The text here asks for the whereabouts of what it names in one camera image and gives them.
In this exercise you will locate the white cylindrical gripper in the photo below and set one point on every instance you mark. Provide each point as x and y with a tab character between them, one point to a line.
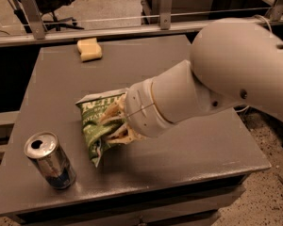
141	109

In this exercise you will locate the green jalapeno chip bag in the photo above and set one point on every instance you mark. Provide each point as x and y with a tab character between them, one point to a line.
92	108

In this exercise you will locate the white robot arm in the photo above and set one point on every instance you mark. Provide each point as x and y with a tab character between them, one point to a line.
232	62

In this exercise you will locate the silver blue redbull can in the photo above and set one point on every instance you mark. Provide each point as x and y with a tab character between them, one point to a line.
44	151

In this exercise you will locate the yellow sponge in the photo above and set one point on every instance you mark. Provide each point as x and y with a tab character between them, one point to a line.
89	49

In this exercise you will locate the grey metal table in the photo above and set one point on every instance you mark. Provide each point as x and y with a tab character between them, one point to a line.
181	178

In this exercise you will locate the black office chair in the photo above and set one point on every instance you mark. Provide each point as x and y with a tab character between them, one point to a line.
49	7

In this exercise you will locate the metal guard rail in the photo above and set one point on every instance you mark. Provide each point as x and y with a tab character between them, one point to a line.
21	23

